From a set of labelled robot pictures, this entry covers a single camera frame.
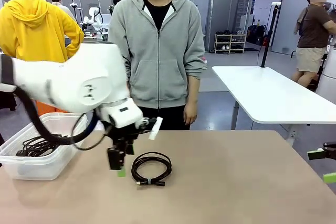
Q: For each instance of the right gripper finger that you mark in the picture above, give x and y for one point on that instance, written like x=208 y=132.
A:
x=330 y=177
x=316 y=155

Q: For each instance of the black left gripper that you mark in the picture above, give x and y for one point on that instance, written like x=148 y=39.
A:
x=122 y=136

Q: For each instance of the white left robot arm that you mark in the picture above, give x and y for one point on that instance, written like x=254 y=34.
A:
x=78 y=82

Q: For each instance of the person's left forearm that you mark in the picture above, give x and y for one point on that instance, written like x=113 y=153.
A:
x=193 y=90

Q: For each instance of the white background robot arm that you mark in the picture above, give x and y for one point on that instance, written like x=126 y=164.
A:
x=92 y=12

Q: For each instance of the person's left hand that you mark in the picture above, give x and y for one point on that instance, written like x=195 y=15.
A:
x=190 y=113

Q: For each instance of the white cylindrical appliance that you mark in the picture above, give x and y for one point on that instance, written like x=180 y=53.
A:
x=329 y=85

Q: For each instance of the white table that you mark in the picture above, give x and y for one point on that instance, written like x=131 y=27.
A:
x=262 y=95

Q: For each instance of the clear plastic storage bin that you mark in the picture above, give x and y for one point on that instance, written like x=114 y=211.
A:
x=39 y=169

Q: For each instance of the orange trousers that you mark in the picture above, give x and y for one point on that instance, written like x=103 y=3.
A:
x=46 y=108

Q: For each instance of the person in grey hoodie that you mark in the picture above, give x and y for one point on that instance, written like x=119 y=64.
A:
x=157 y=64

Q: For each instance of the background robot workbench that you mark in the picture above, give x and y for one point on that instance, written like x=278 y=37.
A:
x=94 y=36

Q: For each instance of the background person brown shirt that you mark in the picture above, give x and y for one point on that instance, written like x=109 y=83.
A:
x=313 y=32

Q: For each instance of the black pole stand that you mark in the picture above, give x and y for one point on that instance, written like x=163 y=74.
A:
x=270 y=32

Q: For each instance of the black luggage bags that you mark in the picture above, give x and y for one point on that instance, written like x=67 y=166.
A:
x=253 y=35

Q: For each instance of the wooden shoe rack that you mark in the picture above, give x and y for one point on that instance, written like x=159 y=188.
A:
x=231 y=41

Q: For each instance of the yellow hoodie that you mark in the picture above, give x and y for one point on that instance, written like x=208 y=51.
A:
x=34 y=30

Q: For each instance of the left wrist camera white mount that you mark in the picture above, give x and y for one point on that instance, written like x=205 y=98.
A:
x=155 y=129

